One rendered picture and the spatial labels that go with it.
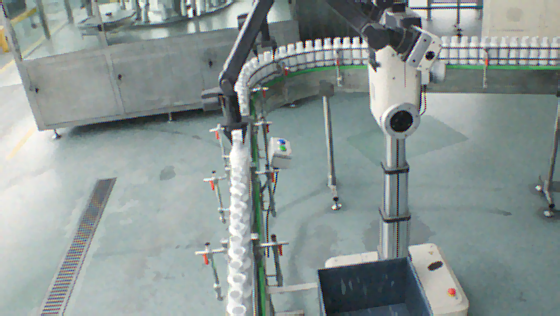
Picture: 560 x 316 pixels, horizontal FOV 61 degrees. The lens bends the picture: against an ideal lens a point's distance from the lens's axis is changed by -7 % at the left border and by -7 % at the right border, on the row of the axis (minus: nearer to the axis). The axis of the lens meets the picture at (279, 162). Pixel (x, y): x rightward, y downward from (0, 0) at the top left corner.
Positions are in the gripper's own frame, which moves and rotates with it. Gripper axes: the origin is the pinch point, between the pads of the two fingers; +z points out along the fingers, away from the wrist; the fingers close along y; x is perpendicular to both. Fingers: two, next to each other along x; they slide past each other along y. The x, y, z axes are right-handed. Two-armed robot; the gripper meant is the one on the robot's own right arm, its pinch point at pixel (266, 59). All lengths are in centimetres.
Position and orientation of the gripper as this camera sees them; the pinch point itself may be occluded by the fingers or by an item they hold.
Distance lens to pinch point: 221.5
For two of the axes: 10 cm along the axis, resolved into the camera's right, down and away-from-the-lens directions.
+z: 1.1, 8.6, 4.9
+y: -9.9, 1.3, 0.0
